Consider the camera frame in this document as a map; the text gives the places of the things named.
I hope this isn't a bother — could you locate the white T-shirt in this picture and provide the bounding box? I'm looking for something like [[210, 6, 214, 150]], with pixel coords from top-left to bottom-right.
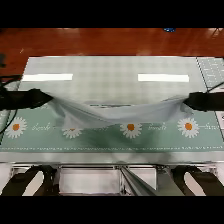
[[47, 94, 194, 130]]

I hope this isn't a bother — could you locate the silver frame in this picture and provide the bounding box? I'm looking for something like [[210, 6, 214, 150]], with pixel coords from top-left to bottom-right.
[[0, 161, 224, 197]]

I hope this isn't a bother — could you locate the black cable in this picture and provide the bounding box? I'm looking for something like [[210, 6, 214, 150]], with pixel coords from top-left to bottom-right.
[[0, 75, 22, 136]]

